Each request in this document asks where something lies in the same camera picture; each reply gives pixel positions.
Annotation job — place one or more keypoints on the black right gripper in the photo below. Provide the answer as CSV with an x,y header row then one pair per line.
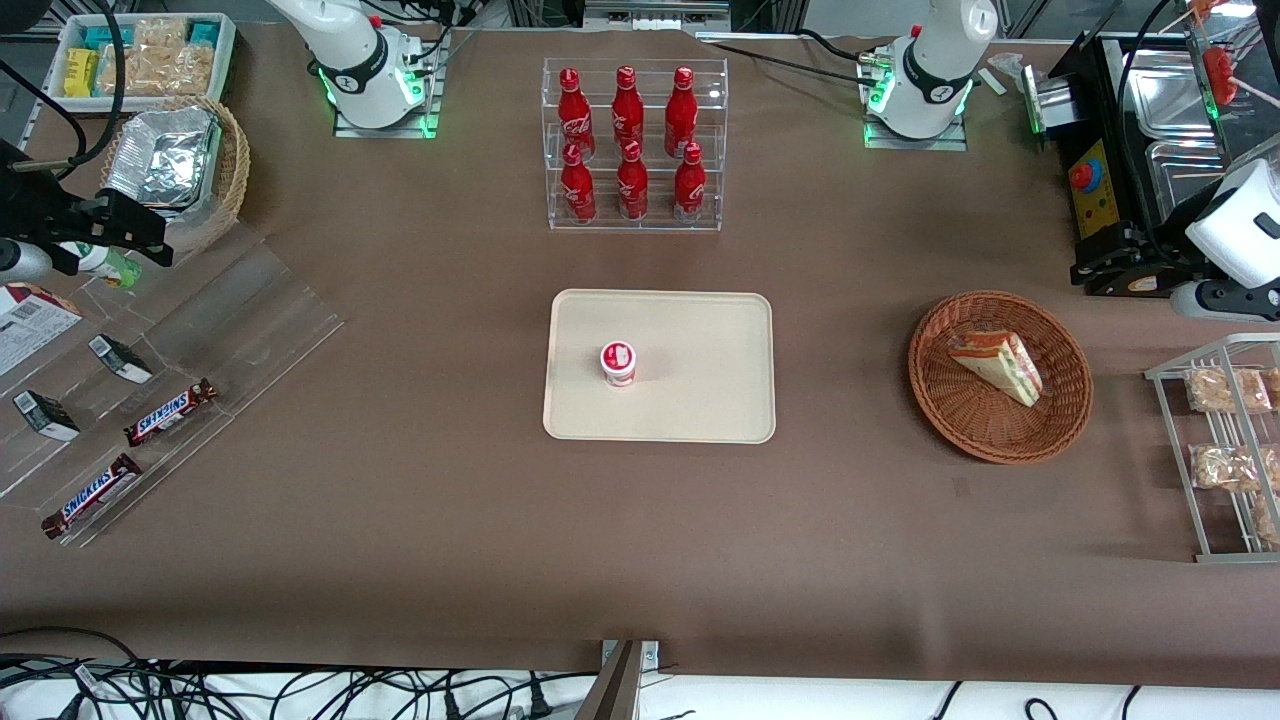
x,y
40,212

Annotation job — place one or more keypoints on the triangle sandwich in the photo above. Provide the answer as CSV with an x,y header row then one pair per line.
x,y
1000,365

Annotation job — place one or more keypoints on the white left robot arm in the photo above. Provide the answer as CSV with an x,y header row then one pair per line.
x,y
935,60

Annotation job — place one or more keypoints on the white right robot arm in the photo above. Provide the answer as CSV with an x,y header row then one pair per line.
x,y
350,55

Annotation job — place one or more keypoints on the deep tan wicker basket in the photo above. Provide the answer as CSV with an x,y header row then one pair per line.
x,y
232,170

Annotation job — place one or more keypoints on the beige plastic tray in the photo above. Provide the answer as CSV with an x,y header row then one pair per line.
x,y
690,340

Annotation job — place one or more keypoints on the round brown wicker basket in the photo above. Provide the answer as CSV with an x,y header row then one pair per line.
x,y
960,420

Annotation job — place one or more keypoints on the green white small bottle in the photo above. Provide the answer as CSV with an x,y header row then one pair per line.
x,y
110,268

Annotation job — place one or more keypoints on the aluminium foil container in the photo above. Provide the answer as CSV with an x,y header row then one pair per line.
x,y
165,160

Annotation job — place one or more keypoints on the small black white box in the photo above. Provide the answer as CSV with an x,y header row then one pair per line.
x,y
45,415
120,360

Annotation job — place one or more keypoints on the clear acrylic stepped stand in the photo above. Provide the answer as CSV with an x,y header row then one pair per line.
x,y
250,320

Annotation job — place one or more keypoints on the white printed snack packet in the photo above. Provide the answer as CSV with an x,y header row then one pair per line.
x,y
30,325

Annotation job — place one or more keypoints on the clear bag of crackers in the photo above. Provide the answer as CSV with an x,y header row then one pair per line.
x,y
160,70

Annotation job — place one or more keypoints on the brown snickers bar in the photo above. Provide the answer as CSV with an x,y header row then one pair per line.
x,y
92,497
170,412

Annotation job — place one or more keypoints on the yellow snack packet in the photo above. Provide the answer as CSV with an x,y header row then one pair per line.
x,y
80,72

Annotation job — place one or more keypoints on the white plastic snack bin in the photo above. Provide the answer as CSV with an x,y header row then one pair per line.
x,y
225,60

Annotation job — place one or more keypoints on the teal snack packet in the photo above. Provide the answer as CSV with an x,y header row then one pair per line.
x,y
105,37
205,33

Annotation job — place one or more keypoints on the red cola bottle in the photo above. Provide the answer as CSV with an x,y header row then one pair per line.
x,y
689,185
680,108
574,110
627,105
577,185
632,183

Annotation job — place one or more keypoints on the brown table cover sheet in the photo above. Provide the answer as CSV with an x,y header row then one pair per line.
x,y
450,560

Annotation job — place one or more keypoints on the red white yogurt cup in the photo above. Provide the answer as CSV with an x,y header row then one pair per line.
x,y
618,362

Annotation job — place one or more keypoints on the clear acrylic bottle rack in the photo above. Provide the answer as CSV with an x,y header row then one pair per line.
x,y
655,226

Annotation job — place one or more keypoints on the black food warmer machine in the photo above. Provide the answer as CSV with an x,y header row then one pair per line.
x,y
1110,250

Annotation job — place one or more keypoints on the stainless steel pan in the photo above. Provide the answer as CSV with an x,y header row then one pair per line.
x,y
1185,180
1175,100

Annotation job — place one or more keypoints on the red sausage on stick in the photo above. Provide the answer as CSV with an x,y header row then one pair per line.
x,y
1218,75

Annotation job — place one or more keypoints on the clear wrapped pastry pack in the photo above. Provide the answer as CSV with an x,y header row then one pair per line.
x,y
1225,467
1225,390
1268,520

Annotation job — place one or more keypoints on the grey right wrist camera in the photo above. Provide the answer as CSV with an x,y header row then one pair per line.
x,y
22,260

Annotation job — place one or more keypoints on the aluminium frame profile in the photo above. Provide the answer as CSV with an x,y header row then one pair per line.
x,y
655,12

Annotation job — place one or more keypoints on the metal table edge bracket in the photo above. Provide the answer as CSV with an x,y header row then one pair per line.
x,y
625,675

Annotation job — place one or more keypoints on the red machine switch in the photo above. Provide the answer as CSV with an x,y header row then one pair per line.
x,y
1083,177

